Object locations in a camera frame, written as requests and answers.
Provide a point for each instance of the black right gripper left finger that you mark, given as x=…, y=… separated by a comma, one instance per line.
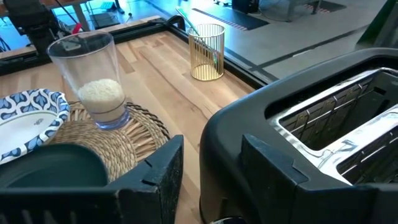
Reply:
x=77, y=205

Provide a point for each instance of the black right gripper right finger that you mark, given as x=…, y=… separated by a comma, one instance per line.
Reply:
x=311, y=205

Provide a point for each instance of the dark green plate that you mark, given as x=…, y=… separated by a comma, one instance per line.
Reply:
x=53, y=168

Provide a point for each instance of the round woven straw placemat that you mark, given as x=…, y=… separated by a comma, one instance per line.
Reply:
x=124, y=146

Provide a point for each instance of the blue patterned paper bowl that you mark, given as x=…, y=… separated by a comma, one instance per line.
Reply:
x=25, y=124

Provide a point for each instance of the clear glass with white rice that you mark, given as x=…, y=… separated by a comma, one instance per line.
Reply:
x=93, y=81

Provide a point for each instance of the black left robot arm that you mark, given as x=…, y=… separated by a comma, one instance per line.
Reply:
x=31, y=21

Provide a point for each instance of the black four-slot toaster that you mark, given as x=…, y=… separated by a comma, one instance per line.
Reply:
x=242, y=118

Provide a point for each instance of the red bar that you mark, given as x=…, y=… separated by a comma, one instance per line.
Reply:
x=77, y=28

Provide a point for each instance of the black floor mat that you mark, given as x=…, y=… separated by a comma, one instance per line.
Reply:
x=233, y=19

